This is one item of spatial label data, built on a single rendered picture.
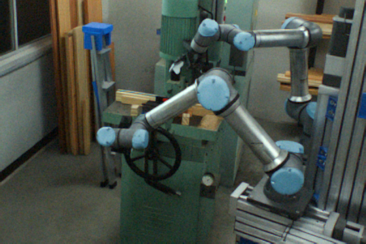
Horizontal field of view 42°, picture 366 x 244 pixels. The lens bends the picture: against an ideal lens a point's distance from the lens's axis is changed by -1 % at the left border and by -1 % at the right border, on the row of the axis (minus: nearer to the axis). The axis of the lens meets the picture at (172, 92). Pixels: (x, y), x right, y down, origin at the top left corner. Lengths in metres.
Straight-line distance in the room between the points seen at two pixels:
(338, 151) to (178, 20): 0.94
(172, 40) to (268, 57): 2.51
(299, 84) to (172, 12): 0.71
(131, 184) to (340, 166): 1.11
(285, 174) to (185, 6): 0.96
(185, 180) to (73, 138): 1.62
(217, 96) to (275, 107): 3.24
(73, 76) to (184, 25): 1.63
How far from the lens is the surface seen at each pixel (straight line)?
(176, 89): 2.43
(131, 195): 2.64
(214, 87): 1.67
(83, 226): 3.17
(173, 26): 2.32
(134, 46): 5.01
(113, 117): 2.47
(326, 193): 2.14
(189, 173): 2.46
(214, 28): 2.04
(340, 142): 2.03
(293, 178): 1.79
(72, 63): 3.74
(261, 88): 4.84
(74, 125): 3.88
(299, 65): 2.37
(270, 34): 2.07
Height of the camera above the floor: 1.85
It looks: 20 degrees down
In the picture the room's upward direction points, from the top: 4 degrees clockwise
